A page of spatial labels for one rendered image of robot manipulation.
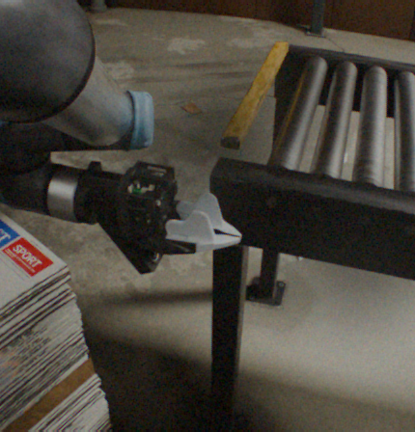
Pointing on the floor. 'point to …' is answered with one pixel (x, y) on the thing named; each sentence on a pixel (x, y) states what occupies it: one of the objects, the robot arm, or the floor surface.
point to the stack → (37, 336)
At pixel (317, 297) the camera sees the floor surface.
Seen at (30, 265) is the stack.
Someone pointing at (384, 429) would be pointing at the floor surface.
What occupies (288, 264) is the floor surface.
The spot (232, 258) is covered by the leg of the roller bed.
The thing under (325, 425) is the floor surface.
